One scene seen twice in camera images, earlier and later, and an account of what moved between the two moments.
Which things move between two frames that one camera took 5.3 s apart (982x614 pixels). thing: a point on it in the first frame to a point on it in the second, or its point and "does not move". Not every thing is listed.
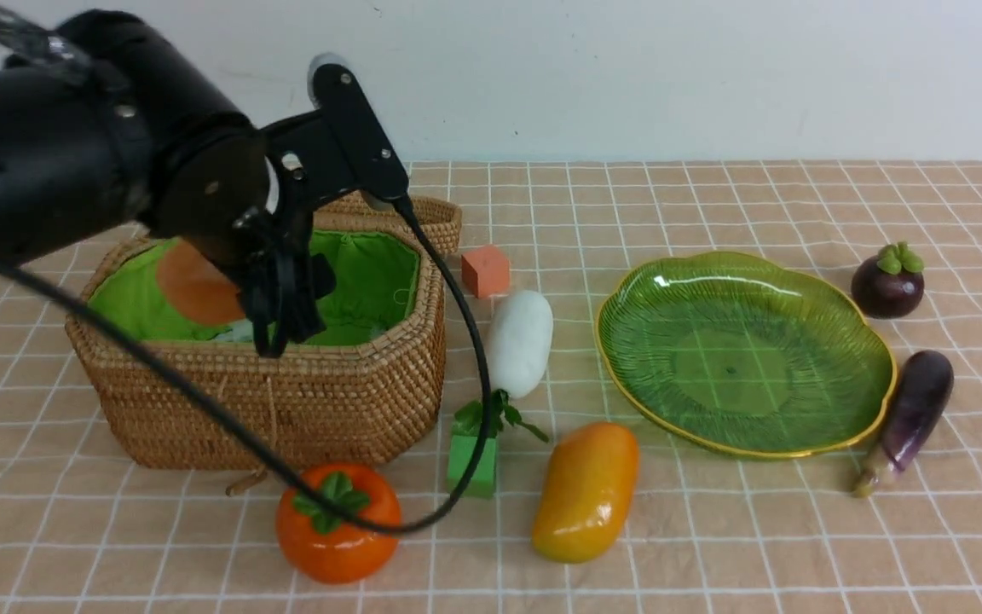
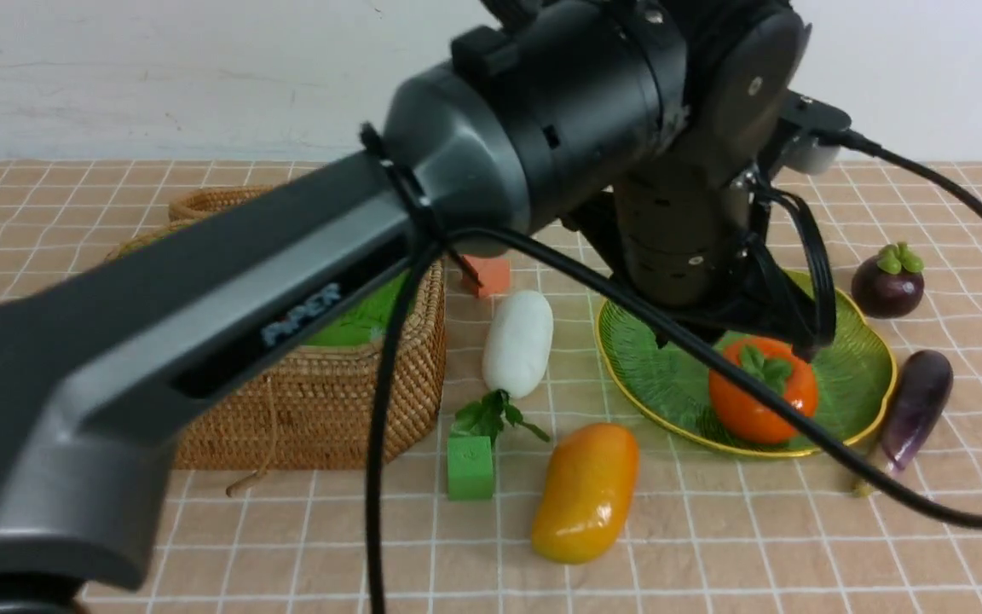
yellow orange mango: x=592 y=477 does not move
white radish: x=519 y=341 does not move
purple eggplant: x=919 y=397 does not move
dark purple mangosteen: x=889 y=286 does not move
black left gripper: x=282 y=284 to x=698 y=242
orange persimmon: x=323 y=549 to x=775 y=362
